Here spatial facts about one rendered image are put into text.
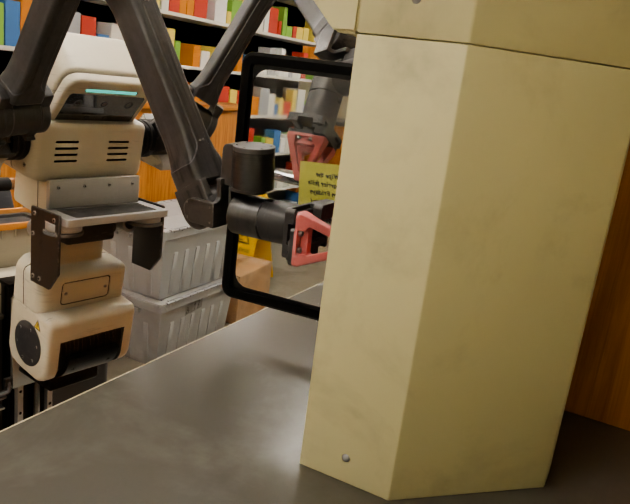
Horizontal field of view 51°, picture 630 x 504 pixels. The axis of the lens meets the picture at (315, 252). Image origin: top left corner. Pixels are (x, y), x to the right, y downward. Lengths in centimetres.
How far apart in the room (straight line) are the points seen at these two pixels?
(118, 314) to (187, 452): 83
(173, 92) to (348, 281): 41
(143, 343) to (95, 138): 175
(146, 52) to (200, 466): 56
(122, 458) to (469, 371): 39
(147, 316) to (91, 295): 146
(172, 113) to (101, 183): 56
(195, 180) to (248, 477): 40
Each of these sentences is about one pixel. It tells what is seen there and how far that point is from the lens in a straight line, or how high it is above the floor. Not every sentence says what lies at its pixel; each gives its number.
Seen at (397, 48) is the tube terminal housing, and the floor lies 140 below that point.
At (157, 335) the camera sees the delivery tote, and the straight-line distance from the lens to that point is 303.
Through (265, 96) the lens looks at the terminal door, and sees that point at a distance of 105.
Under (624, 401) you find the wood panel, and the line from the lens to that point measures 105.
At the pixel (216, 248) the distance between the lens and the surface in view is 321.
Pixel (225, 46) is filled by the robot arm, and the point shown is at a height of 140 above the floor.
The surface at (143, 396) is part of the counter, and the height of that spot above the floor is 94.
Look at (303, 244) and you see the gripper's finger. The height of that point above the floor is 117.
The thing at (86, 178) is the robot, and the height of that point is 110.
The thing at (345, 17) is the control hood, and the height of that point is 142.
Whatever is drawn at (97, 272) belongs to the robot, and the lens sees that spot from 157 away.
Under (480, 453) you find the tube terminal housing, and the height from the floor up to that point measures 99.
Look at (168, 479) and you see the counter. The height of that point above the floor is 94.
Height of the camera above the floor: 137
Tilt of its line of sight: 15 degrees down
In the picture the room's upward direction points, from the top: 7 degrees clockwise
